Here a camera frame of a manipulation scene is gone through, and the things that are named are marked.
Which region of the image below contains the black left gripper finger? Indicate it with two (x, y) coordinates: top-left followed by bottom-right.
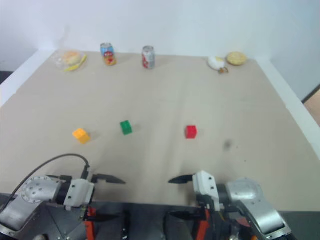
(91, 173), (127, 186)
(84, 212), (121, 224)

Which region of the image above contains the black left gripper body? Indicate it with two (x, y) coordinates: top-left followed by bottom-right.
(80, 173), (100, 240)

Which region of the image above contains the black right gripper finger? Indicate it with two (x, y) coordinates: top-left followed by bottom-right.
(168, 208), (204, 221)
(167, 174), (195, 185)

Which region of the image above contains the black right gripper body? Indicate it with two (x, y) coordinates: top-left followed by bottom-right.
(193, 192), (215, 240)

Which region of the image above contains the red cube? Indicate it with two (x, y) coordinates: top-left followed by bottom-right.
(184, 125), (199, 139)

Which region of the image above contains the orange cube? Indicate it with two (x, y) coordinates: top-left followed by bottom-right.
(72, 127), (91, 145)

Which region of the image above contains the green cube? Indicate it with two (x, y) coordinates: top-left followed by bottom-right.
(119, 120), (134, 136)

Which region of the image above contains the blue and orange drink can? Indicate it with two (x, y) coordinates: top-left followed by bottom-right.
(100, 42), (118, 67)

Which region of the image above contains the red and white drink can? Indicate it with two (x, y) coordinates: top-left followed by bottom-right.
(141, 45), (156, 69)

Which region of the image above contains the toy burger in clear bag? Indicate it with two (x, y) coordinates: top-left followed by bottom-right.
(54, 50), (85, 71)

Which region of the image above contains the white table side board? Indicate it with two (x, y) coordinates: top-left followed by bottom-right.
(0, 48), (59, 109)
(249, 59), (320, 161)

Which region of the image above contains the round tan toy bread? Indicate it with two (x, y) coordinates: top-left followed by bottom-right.
(226, 51), (248, 67)

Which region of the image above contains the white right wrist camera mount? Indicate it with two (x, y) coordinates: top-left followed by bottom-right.
(191, 170), (221, 211)

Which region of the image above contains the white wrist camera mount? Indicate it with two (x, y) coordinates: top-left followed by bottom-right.
(191, 170), (221, 211)
(63, 178), (96, 210)

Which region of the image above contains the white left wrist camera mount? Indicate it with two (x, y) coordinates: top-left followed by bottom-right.
(63, 178), (96, 210)

